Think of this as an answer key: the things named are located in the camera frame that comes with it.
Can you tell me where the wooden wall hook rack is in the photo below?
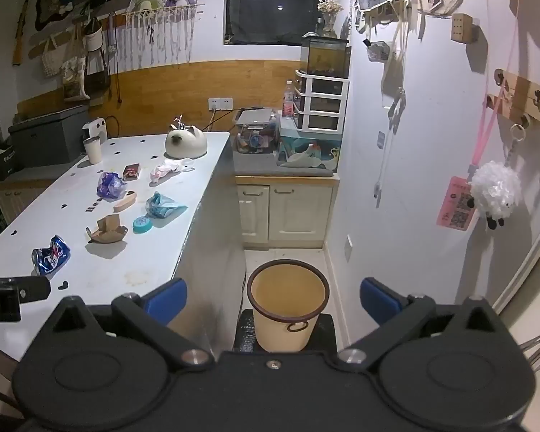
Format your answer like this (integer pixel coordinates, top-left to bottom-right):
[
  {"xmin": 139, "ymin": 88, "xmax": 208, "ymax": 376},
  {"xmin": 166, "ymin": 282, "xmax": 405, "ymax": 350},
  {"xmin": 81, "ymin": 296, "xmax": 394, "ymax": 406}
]
[{"xmin": 486, "ymin": 69, "xmax": 540, "ymax": 129}]

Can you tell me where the wooden wall block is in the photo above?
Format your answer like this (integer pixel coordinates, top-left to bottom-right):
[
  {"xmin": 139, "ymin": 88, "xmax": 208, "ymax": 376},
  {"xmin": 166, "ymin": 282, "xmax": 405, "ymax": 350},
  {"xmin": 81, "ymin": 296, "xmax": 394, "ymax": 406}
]
[{"xmin": 451, "ymin": 13, "xmax": 472, "ymax": 42}]

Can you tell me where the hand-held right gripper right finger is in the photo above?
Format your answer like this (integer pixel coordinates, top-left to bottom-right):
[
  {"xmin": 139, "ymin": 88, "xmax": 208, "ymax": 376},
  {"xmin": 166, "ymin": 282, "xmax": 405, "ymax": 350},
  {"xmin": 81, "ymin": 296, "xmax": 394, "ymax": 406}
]
[{"xmin": 337, "ymin": 278, "xmax": 500, "ymax": 372}]

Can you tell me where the white paper cup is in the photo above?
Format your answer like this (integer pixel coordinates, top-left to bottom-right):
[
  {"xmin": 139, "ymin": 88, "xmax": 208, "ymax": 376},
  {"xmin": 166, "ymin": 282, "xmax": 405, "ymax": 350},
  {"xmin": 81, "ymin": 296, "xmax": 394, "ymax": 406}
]
[{"xmin": 83, "ymin": 137, "xmax": 102, "ymax": 165}]

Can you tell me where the cream cabinet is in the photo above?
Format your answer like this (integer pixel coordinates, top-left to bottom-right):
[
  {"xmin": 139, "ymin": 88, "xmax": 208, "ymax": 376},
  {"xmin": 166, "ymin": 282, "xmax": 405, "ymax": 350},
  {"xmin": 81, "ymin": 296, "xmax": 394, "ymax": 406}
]
[{"xmin": 236, "ymin": 175, "xmax": 340, "ymax": 250}]

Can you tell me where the pink white tissue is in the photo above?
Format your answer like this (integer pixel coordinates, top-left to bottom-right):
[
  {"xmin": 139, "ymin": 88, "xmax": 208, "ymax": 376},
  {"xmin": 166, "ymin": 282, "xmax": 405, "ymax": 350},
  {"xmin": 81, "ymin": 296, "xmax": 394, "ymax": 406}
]
[{"xmin": 150, "ymin": 158, "xmax": 195, "ymax": 184}]

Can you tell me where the pink card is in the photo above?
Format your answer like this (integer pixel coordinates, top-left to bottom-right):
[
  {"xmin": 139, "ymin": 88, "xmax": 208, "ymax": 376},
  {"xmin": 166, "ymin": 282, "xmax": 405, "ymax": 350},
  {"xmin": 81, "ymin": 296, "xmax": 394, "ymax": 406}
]
[{"xmin": 436, "ymin": 176, "xmax": 478, "ymax": 232}]

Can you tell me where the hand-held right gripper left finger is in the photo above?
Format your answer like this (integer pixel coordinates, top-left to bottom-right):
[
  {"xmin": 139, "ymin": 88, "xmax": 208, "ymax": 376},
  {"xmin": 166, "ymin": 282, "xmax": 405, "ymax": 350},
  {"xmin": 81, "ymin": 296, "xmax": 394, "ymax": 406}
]
[{"xmin": 49, "ymin": 278, "xmax": 217, "ymax": 372}]

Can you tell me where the teal snack wrapper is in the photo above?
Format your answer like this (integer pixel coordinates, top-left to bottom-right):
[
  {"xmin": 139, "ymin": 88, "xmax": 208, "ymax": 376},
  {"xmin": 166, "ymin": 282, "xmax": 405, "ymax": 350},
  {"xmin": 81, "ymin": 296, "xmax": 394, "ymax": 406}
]
[{"xmin": 145, "ymin": 192, "xmax": 189, "ymax": 219}]

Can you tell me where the clear lidded storage box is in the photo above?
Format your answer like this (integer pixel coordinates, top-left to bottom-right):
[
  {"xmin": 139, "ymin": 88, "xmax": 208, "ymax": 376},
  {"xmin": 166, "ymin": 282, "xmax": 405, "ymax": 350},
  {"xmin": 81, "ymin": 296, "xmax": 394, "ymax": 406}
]
[{"xmin": 231, "ymin": 107, "xmax": 280, "ymax": 154}]

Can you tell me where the blue crinkled plastic wrapper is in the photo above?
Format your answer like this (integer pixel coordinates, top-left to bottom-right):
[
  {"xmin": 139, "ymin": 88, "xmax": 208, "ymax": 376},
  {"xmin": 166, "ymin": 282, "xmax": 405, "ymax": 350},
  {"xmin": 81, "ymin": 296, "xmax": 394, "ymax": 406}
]
[{"xmin": 96, "ymin": 172, "xmax": 126, "ymax": 202}]

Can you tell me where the grey storage box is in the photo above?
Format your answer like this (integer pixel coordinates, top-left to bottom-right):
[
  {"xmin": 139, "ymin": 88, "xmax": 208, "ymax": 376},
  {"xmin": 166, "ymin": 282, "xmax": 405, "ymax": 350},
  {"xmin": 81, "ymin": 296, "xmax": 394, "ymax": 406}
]
[{"xmin": 8, "ymin": 105, "xmax": 88, "ymax": 167}]

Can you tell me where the torn brown cardboard box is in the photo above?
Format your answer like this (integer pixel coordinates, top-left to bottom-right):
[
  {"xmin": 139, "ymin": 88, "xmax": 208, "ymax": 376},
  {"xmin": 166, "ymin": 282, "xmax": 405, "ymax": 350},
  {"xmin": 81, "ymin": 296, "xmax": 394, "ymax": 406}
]
[{"xmin": 85, "ymin": 215, "xmax": 129, "ymax": 244}]

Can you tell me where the beige bin with brown rim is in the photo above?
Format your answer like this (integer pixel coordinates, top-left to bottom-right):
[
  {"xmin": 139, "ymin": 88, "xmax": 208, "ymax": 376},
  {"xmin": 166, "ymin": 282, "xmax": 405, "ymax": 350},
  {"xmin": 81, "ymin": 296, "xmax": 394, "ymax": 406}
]
[{"xmin": 247, "ymin": 260, "xmax": 330, "ymax": 353}]

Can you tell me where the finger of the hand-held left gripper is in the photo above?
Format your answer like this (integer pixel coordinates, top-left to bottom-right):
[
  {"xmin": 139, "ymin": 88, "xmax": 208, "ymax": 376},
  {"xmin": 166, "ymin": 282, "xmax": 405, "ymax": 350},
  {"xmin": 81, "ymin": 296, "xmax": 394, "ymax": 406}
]
[{"xmin": 20, "ymin": 276, "xmax": 51, "ymax": 303}]

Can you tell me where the small white appliance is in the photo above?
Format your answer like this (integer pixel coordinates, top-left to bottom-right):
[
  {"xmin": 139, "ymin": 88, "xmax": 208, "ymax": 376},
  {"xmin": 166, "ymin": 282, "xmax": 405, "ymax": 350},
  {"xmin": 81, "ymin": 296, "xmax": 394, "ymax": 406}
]
[{"xmin": 82, "ymin": 118, "xmax": 108, "ymax": 142}]

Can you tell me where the beige tote bag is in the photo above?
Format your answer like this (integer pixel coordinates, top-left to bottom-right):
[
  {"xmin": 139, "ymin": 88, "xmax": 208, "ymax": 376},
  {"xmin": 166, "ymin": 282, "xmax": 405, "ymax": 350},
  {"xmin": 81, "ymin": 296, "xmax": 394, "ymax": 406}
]
[{"xmin": 42, "ymin": 38, "xmax": 91, "ymax": 102}]

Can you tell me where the white drawer organizer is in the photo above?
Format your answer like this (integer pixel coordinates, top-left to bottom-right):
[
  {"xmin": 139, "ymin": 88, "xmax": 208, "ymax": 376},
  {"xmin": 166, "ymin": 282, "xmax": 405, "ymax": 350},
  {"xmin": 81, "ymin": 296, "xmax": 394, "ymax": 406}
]
[{"xmin": 294, "ymin": 71, "xmax": 349, "ymax": 133}]

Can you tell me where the black mesh bag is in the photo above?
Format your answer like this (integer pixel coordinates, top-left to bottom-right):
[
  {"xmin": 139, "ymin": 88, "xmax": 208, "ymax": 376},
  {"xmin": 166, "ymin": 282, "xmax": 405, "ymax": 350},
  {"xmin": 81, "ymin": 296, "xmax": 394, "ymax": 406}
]
[{"xmin": 83, "ymin": 18, "xmax": 111, "ymax": 95}]

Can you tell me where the black cardboard box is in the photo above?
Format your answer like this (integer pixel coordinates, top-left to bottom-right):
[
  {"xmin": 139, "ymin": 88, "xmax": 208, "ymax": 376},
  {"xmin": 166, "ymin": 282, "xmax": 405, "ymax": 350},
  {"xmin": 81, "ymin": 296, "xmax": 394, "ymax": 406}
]
[{"xmin": 0, "ymin": 144, "xmax": 19, "ymax": 183}]

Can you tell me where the dark window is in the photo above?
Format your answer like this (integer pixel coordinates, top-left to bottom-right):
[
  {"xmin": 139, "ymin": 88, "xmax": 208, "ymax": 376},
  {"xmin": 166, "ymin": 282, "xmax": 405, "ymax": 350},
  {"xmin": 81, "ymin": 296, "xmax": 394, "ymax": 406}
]
[{"xmin": 226, "ymin": 0, "xmax": 330, "ymax": 46}]

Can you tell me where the glass fish tank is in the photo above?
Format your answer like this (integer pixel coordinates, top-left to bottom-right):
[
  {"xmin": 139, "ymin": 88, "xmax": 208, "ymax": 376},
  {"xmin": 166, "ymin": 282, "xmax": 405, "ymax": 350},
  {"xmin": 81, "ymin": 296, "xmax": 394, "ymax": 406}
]
[{"xmin": 301, "ymin": 36, "xmax": 351, "ymax": 78}]

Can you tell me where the white cat-shaped ceramic pot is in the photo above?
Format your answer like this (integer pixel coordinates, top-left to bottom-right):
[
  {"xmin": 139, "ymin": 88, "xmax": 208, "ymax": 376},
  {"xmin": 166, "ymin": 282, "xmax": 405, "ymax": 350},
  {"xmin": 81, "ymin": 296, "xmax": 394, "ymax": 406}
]
[{"xmin": 165, "ymin": 117, "xmax": 207, "ymax": 160}]

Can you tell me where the teal plastic tank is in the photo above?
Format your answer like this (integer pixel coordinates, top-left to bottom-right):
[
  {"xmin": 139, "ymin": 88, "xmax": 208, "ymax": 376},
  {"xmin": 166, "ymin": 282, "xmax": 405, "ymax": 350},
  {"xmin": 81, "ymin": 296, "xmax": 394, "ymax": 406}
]
[{"xmin": 278, "ymin": 117, "xmax": 343, "ymax": 169}]

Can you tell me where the white fluffy sheep keychain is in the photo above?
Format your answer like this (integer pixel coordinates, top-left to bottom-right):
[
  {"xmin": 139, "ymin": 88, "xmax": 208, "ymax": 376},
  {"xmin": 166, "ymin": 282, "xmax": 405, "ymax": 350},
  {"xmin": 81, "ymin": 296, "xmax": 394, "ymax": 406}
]
[{"xmin": 470, "ymin": 161, "xmax": 522, "ymax": 229}]

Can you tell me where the vase of dried flowers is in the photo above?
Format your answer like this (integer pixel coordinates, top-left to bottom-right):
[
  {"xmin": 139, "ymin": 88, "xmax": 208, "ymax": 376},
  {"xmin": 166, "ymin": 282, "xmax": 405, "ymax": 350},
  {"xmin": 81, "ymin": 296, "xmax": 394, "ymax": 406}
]
[{"xmin": 317, "ymin": 0, "xmax": 343, "ymax": 39}]

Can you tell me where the white macrame wall hanging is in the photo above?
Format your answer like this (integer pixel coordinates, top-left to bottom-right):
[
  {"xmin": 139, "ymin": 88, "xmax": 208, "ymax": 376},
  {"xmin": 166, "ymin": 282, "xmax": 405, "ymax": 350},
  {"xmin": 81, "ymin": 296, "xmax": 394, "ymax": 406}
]
[{"xmin": 126, "ymin": 0, "xmax": 208, "ymax": 64}]

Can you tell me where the white hanging cable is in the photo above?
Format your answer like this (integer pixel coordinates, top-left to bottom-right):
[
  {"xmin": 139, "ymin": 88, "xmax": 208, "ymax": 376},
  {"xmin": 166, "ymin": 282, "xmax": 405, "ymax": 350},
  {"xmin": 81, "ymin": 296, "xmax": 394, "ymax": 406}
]
[{"xmin": 373, "ymin": 94, "xmax": 406, "ymax": 208}]

